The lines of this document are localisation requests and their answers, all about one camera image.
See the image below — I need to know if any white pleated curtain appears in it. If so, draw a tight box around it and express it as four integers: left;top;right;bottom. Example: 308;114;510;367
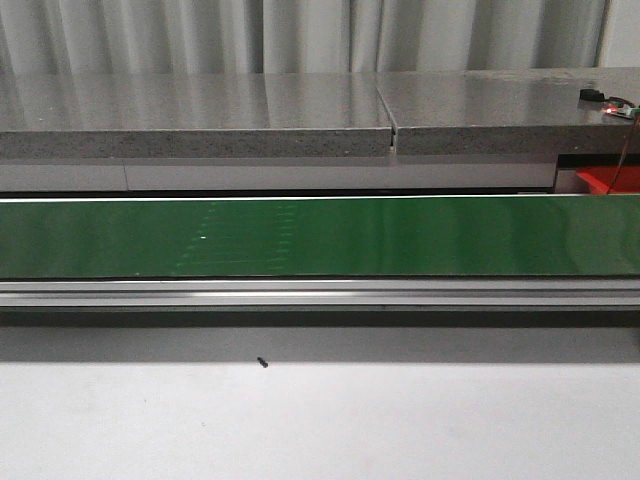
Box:
1;1;639;74

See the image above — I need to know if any grey stone counter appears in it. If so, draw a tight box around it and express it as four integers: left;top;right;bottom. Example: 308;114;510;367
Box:
1;68;639;196

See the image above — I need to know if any red plastic bin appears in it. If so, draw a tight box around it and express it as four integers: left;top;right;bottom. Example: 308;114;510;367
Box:
576;166;640;195

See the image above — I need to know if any green conveyor belt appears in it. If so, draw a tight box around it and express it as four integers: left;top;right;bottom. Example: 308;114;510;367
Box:
1;195;639;280

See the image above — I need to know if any small sensor circuit board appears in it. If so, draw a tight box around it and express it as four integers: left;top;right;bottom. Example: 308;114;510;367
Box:
579;88;639;120

